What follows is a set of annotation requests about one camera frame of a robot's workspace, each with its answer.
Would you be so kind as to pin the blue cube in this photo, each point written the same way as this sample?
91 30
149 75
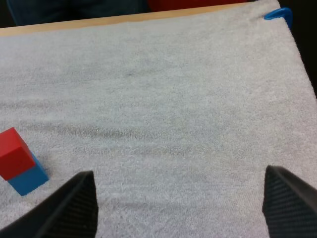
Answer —
28 181

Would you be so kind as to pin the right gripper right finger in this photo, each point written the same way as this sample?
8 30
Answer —
289 205

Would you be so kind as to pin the person's legs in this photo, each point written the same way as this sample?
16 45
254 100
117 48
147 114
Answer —
74 8

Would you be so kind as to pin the red cube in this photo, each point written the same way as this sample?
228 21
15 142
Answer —
13 153

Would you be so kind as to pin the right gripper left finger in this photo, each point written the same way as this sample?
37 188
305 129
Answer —
64 213

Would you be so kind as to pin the blue clip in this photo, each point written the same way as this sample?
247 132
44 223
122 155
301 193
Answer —
280 13

